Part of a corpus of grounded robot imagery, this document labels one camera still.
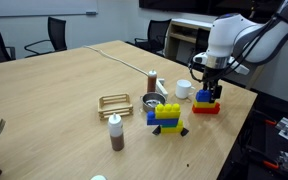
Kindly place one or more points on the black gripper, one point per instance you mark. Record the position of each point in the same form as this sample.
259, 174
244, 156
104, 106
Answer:
212, 76

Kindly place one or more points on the blue yellow red Lego stack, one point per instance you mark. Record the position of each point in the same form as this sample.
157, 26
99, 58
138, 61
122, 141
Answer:
204, 106

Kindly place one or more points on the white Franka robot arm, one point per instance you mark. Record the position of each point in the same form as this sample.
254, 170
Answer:
230, 31

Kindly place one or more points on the yellow blue green Lego stack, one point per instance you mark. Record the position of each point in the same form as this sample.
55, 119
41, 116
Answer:
167, 116

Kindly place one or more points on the white ceramic mug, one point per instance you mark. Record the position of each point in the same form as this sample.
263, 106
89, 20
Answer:
183, 89

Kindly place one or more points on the white power strip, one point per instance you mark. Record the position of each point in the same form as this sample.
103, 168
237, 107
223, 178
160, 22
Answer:
161, 88

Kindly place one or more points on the reddish brown sauce bottle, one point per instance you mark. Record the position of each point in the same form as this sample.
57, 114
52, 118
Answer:
152, 83

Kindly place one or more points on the small metal bowl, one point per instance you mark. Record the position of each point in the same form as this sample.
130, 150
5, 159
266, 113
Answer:
149, 105

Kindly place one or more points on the black stand device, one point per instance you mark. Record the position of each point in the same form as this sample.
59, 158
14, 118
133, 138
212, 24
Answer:
252, 8

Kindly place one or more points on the dark brown sauce bottle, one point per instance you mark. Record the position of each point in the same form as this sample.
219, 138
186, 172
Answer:
116, 135

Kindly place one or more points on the small wooden crate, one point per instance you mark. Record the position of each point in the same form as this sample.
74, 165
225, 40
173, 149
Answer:
105, 108

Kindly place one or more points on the whiteboard eraser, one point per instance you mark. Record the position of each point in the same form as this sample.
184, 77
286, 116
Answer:
91, 13

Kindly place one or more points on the white round object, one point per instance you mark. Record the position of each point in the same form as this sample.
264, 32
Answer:
99, 178

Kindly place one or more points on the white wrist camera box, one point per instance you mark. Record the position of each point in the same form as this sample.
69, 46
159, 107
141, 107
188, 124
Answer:
241, 69

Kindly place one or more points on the black wall screen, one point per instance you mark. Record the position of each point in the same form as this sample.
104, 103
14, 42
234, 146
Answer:
184, 6

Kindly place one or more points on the wall whiteboard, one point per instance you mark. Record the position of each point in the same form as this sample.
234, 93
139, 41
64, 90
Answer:
34, 6

